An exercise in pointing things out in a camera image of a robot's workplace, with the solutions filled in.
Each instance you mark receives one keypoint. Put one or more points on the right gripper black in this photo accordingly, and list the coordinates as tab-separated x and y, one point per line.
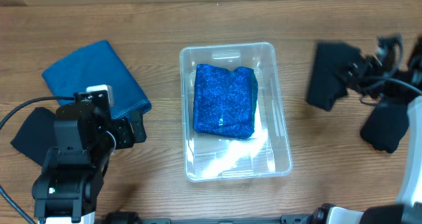
370	70

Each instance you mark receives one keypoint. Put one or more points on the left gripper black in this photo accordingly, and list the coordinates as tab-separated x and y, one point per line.
132	128

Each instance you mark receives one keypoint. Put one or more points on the black cloth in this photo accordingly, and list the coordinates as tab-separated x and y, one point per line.
388	121
36	135

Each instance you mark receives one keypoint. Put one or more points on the blue denim cloth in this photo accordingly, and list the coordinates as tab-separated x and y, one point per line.
94	65

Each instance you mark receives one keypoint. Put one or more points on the blue sequin cloth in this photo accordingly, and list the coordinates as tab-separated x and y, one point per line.
225	101

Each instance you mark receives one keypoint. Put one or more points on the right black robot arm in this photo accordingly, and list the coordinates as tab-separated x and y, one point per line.
406	206

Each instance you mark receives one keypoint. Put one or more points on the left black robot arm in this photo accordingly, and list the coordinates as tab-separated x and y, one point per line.
74	169

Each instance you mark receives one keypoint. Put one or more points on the clear plastic storage container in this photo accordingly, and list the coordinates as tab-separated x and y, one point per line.
215	158

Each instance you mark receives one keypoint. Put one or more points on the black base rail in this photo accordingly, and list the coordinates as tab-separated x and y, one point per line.
126	217

